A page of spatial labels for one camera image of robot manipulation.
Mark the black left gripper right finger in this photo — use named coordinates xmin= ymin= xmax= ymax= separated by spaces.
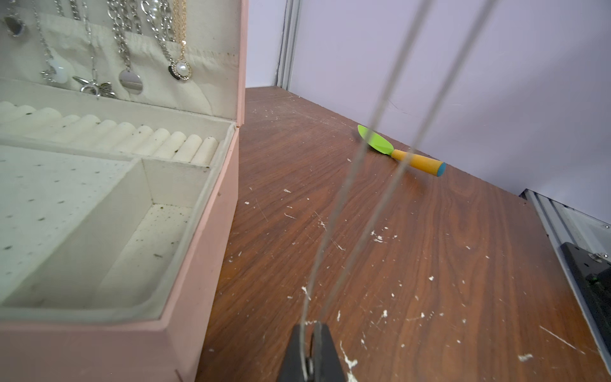
xmin=313 ymin=322 xmax=345 ymax=382

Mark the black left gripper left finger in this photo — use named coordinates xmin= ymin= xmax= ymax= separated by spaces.
xmin=276 ymin=325 xmax=313 ymax=382

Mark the thin silver necklace chain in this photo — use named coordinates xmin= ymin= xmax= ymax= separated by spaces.
xmin=298 ymin=0 xmax=500 ymax=369

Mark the pink jewelry box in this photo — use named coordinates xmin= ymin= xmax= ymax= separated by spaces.
xmin=1 ymin=1 xmax=248 ymax=381

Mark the green leaf spatula yellow handle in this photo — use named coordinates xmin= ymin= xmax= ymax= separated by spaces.
xmin=357 ymin=124 xmax=446 ymax=177

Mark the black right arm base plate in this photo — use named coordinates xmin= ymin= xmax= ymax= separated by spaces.
xmin=560 ymin=242 xmax=610 ymax=350

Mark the gold pearl pendant necklace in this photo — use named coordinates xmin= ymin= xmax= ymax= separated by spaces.
xmin=166 ymin=0 xmax=193 ymax=81

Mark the silver disc pendant necklace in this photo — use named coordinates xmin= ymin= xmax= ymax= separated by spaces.
xmin=106 ymin=0 xmax=144 ymax=95

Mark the silver dark pendant necklace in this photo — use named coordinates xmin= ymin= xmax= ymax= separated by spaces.
xmin=2 ymin=0 xmax=27 ymax=38

